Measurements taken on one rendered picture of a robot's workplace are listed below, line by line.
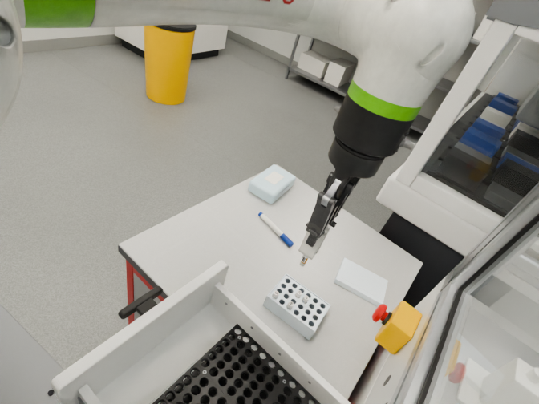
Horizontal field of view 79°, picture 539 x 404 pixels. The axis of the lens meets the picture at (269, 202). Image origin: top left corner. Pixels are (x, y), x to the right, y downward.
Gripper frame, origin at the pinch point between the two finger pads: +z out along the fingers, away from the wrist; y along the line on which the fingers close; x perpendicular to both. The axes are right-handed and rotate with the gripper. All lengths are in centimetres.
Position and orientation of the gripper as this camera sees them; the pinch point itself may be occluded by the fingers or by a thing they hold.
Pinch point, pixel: (314, 239)
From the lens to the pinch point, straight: 59.0
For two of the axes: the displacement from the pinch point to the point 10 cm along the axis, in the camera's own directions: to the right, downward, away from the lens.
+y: 5.4, -4.3, 7.2
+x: -8.1, -5.1, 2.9
